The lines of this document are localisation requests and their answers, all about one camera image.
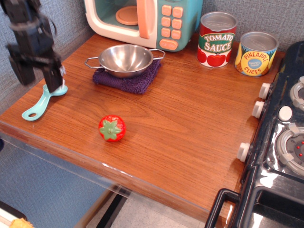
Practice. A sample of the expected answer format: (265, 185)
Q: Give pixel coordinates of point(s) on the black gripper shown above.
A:
(34, 49)

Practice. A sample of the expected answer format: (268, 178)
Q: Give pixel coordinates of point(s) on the teal dish brush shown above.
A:
(39, 108)

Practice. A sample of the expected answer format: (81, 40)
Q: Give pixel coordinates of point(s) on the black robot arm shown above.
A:
(15, 9)

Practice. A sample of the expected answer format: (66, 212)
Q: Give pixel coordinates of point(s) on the orange microwave turntable plate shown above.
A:
(127, 16)

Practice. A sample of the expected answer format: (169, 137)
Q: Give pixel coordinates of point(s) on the toy microwave teal and cream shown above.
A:
(161, 24)

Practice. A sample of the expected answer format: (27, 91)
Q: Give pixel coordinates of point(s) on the yellow object at corner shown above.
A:
(20, 223)

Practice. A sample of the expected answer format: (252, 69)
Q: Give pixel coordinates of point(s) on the red toy tomato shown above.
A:
(112, 128)

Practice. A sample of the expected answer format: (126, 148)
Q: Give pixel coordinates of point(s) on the purple folded cloth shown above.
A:
(135, 85)

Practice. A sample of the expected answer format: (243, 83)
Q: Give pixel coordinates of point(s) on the tomato sauce can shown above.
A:
(216, 37)

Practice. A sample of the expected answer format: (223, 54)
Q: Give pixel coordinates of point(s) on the pineapple slices can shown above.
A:
(256, 53)

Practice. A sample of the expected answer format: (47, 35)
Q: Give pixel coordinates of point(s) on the white stove knob bottom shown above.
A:
(243, 151)

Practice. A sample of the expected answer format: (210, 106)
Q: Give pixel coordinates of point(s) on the white stove knob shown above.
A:
(257, 109)
(263, 93)
(243, 151)

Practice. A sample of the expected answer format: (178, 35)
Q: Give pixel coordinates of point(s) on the white stove knob middle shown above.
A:
(257, 109)

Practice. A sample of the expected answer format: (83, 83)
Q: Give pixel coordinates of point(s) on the white stove knob top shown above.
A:
(263, 93)

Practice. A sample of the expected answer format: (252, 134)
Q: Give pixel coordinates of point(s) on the white round stove button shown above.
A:
(285, 113)

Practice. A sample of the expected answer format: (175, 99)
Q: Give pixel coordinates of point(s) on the grey stove burner upper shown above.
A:
(297, 101)

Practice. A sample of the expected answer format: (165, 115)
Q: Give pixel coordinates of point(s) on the grey stove burner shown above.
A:
(290, 148)
(297, 101)

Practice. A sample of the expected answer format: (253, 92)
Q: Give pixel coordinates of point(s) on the grey stove burner lower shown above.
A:
(290, 148)

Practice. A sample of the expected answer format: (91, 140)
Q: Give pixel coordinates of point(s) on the black toy stove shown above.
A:
(271, 195)

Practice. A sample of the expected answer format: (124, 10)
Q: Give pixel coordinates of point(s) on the steel bowl with handles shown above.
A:
(125, 61)

